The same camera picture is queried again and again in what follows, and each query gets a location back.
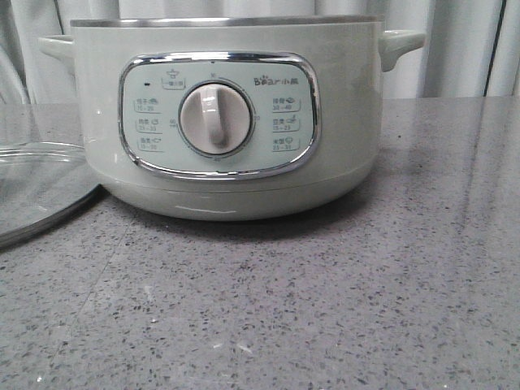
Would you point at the glass pot lid steel rim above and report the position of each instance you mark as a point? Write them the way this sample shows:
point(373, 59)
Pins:
point(42, 183)

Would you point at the pale green electric cooking pot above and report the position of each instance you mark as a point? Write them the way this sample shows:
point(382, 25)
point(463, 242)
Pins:
point(230, 119)

